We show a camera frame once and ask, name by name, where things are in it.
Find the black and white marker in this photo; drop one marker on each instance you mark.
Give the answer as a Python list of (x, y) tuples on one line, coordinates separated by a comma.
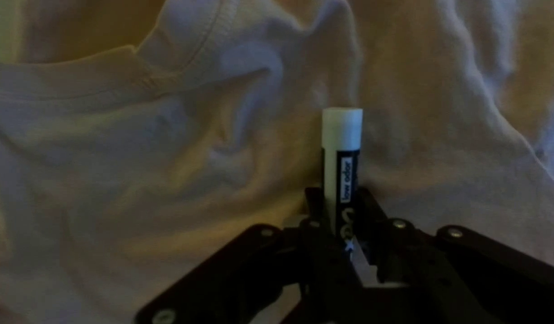
[(341, 149)]

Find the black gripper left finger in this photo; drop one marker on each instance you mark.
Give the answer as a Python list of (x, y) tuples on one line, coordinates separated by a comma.
[(251, 270)]

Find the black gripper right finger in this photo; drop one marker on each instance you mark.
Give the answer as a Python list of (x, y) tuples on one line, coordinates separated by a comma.
[(467, 281)]

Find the peach cloth towel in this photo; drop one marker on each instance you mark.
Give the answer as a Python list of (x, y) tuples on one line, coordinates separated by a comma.
[(168, 149)]

